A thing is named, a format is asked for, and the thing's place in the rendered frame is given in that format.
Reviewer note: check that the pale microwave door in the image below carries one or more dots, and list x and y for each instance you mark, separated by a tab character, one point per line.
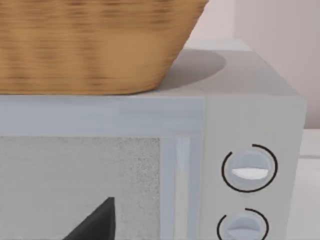
100	120

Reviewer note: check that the woven wicker basket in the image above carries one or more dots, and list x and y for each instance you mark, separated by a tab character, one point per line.
82	47

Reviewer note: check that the pale microwave knob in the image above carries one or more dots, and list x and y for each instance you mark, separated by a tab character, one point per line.
250	168
243	226

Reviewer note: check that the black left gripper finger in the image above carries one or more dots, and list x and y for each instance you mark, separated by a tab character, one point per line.
100	222

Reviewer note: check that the pale microwave oven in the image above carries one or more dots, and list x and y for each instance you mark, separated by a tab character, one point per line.
250	112

